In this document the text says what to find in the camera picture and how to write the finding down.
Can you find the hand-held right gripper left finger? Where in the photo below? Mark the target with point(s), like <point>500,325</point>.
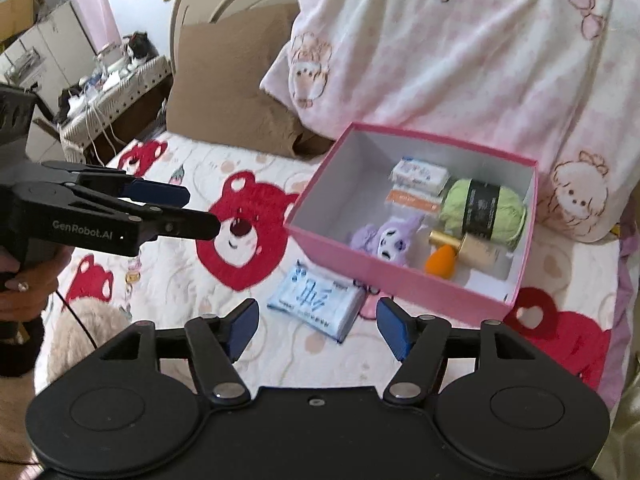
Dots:
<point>242,327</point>

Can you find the pink cardboard box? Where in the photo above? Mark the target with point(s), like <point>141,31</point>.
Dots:
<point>350,255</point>

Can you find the gold satin cloth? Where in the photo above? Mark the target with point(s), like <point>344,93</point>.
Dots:
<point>627,440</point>

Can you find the clear orange-label floss box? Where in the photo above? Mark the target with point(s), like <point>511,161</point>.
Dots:
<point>412,199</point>

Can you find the blue tissue packet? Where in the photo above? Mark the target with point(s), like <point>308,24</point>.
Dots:
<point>315,300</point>

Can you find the orange makeup sponge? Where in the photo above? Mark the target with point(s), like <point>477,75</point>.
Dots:
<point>440,262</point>

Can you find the small white tissue pack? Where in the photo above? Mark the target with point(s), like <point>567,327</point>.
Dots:
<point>417,175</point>

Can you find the gold-capped foundation bottle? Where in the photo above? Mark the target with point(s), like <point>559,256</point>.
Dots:
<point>480,255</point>

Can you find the cluttered bedside table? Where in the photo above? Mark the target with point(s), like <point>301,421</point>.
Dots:
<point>135,82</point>

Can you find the white cabinet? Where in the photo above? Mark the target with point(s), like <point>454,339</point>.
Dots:
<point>55,45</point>

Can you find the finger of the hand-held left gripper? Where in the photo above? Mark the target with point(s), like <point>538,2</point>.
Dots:
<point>155,194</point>
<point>185,225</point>

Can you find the black and white cat plush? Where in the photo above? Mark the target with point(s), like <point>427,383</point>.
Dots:
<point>137,50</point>

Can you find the red bear printed blanket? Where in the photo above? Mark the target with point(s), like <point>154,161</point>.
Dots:
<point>165,270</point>

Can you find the pink cartoon-print pillow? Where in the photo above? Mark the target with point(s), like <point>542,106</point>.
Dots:
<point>450,50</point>

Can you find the purple cloth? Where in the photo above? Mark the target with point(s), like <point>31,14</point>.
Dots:
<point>625,310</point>

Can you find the purple plush toy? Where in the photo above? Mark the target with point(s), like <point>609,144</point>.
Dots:
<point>385,240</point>

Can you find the person's left hand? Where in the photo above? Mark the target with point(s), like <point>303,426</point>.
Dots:
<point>35,285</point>

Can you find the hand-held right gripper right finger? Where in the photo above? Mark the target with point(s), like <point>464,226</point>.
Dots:
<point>395,330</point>

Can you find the brown pillow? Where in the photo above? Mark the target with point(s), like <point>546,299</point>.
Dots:
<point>225,80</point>

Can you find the brown cardboard box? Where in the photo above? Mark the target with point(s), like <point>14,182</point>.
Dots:
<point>20,10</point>

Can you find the green yarn ball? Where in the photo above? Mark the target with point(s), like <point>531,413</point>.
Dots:
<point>505,215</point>

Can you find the pink curtain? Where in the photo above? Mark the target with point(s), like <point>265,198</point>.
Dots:
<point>95,0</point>

